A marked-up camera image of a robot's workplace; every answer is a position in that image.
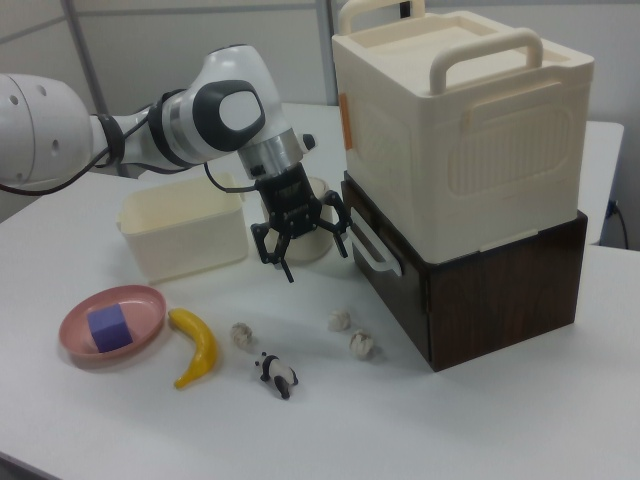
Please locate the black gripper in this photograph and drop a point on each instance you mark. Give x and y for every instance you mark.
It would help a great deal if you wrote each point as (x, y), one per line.
(292, 205)

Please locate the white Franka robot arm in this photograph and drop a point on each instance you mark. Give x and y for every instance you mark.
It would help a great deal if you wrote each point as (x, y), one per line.
(45, 125)

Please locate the open cream plastic container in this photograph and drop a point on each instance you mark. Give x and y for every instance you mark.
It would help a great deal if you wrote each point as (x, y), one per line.
(190, 240)

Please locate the dark wood drawer cabinet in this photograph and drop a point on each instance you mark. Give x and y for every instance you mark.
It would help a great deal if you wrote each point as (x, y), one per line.
(500, 300)

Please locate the small cream lidded bin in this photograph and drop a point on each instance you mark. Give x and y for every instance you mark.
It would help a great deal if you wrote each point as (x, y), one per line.
(310, 247)

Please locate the crumpled white paper ball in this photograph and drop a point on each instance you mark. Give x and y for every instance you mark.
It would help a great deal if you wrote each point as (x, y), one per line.
(338, 320)
(241, 335)
(361, 344)

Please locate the panda toy figure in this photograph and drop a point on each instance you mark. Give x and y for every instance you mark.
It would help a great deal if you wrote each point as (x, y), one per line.
(275, 372)

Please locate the yellow banana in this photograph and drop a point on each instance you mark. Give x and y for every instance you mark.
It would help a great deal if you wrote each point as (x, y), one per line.
(202, 350)

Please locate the pink plate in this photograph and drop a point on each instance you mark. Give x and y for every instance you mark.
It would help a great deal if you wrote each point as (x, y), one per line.
(140, 310)

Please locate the cream plastic storage box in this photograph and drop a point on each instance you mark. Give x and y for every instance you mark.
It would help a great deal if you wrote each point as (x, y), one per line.
(500, 150)

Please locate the purple cube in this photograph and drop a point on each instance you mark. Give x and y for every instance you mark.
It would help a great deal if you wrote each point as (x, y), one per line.
(110, 330)

